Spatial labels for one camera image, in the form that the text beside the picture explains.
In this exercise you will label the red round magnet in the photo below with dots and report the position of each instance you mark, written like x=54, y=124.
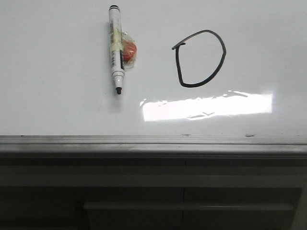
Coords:
x=129, y=50

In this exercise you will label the white black whiteboard marker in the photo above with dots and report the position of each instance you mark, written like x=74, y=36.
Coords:
x=116, y=48

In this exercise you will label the white whiteboard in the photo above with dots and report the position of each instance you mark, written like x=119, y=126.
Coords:
x=204, y=67

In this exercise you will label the grey cabinet with drawers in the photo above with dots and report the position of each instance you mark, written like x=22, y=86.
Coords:
x=153, y=194

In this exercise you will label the grey aluminium whiteboard frame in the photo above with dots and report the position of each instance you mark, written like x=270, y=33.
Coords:
x=153, y=146

